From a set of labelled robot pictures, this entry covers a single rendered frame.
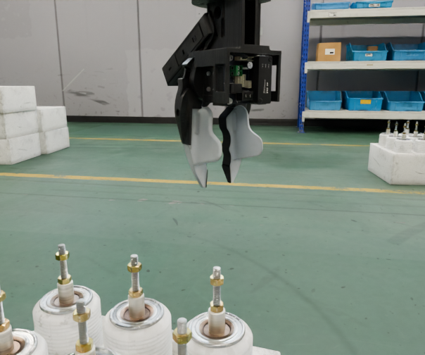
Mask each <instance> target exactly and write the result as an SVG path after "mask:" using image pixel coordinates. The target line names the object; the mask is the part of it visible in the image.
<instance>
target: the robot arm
mask: <svg viewBox="0 0 425 355"><path fill-rule="evenodd" d="M269 1H271V0H191V3H192V4H193V5H194V6H197V7H201V8H206V9H207V13H204V14H203V16H202V17H201V19H200V20H199V21H198V22H197V23H196V25H195V26H194V28H193V29H192V30H191V31H190V33H189V34H188V35H187V36H186V38H185V39H184V41H183V42H182V43H181V44H180V45H179V47H178V48H177V50H176V51H175V52H174V53H173V55H172V56H171V57H170V58H169V60H168V61H167V63H166V64H165V65H164V66H163V67H162V70H163V73H164V76H165V79H166V82H167V85H168V86H178V90H177V94H176V98H175V118H176V121H177V127H178V130H179V135H180V139H181V142H182V144H183V145H184V150H185V153H186V157H187V159H188V162H189V165H190V167H191V170H192V172H193V174H194V176H195V178H196V180H197V181H198V183H199V185H200V186H201V187H203V188H206V187H207V179H208V169H207V165H206V164H207V163H212V162H216V161H219V159H220V158H221V155H222V152H223V155H224V156H223V162H222V169H223V171H224V174H225V176H226V179H227V182H228V183H233V182H234V179H235V177H236V175H237V173H238V171H239V168H240V165H241V159H243V158H248V157H252V156H259V155H260V154H261V153H262V149H263V145H262V140H261V138H260V137H259V136H258V135H256V134H255V133H254V132H253V131H252V130H251V128H250V125H249V118H248V115H249V113H250V107H251V104H258V105H262V104H270V103H271V101H276V102H279V95H280V77H281V51H274V50H270V49H269V46H263V45H260V12H261V4H263V3H266V2H269ZM272 66H277V71H276V91H271V86H272ZM210 103H212V105H213V106H228V107H226V108H225V110H224V111H223V112H222V113H221V114H220V116H219V118H218V120H219V127H220V129H221V131H222V135H223V142H222V143H221V141H220V140H219V139H218V138H217V137H216V136H215V134H214V132H213V112H212V111H211V109H210V108H209V107H207V106H208V105H209V104H210ZM202 107H203V108H202Z"/></svg>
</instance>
